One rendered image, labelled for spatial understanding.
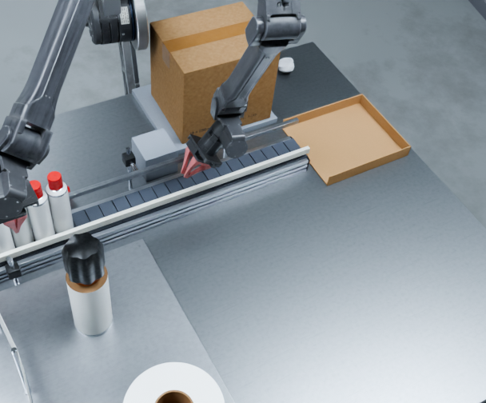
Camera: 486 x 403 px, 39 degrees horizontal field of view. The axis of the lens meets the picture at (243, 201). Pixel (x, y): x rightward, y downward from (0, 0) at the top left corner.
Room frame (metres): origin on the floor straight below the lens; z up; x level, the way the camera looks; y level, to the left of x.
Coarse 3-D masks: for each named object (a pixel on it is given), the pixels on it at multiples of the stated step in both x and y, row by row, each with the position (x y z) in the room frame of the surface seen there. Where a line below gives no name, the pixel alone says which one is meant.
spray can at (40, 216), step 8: (32, 184) 1.01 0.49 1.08; (40, 184) 1.02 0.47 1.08; (40, 192) 1.00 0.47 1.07; (40, 200) 1.00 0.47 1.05; (32, 208) 0.99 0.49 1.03; (40, 208) 0.99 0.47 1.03; (48, 208) 1.01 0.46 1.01; (32, 216) 0.99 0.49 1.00; (40, 216) 0.99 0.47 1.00; (48, 216) 1.00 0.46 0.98; (32, 224) 0.99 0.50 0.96; (40, 224) 0.99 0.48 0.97; (48, 224) 1.00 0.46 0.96; (40, 232) 0.98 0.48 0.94; (48, 232) 0.99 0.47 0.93
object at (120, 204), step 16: (288, 144) 1.46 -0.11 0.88; (240, 160) 1.37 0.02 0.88; (256, 160) 1.38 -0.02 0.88; (192, 176) 1.28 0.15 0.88; (208, 176) 1.29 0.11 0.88; (144, 192) 1.20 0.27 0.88; (160, 192) 1.21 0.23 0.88; (208, 192) 1.24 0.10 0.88; (96, 208) 1.13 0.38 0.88; (112, 208) 1.13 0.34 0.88; (128, 208) 1.14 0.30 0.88; (160, 208) 1.16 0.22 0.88; (80, 224) 1.07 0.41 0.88; (112, 224) 1.08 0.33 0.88; (64, 240) 1.01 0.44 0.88
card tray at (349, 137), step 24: (360, 96) 1.74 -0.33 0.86; (312, 120) 1.63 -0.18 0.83; (336, 120) 1.64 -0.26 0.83; (360, 120) 1.66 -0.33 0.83; (384, 120) 1.64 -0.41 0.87; (312, 144) 1.52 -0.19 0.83; (336, 144) 1.53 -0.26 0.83; (360, 144) 1.55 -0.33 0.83; (384, 144) 1.56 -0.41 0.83; (408, 144) 1.54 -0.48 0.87; (336, 168) 1.43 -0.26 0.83; (360, 168) 1.42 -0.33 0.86
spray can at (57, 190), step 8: (48, 176) 1.04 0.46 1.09; (56, 176) 1.05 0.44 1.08; (48, 184) 1.04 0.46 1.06; (56, 184) 1.03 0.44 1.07; (64, 184) 1.06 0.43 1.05; (48, 192) 1.03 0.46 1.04; (56, 192) 1.03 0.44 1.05; (64, 192) 1.04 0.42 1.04; (48, 200) 1.03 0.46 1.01; (56, 200) 1.02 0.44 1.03; (64, 200) 1.03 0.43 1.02; (56, 208) 1.02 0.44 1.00; (64, 208) 1.03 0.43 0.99; (56, 216) 1.02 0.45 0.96; (64, 216) 1.03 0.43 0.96; (56, 224) 1.02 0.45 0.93; (64, 224) 1.02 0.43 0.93; (72, 224) 1.04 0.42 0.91; (56, 232) 1.02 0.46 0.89
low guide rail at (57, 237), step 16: (272, 160) 1.35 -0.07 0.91; (288, 160) 1.38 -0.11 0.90; (224, 176) 1.27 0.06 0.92; (240, 176) 1.29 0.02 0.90; (176, 192) 1.19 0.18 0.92; (192, 192) 1.20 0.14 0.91; (144, 208) 1.13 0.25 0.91; (96, 224) 1.05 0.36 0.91; (48, 240) 0.98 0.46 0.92; (0, 256) 0.92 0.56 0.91; (16, 256) 0.93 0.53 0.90
